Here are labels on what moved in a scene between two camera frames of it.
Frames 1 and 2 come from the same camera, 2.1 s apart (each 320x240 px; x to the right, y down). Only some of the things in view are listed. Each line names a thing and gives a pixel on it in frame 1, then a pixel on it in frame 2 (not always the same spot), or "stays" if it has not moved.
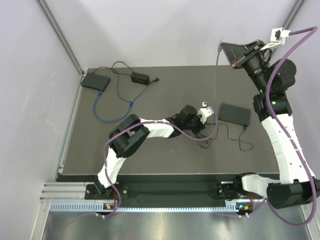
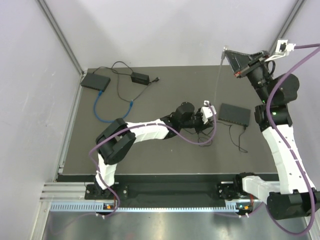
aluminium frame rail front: x=75 y=192 stays
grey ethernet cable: x=220 y=45 to x=222 y=55
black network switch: x=235 y=114 stays
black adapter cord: x=209 y=140 to x=230 y=125
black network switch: x=96 y=81 stays
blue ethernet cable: x=117 y=119 stays
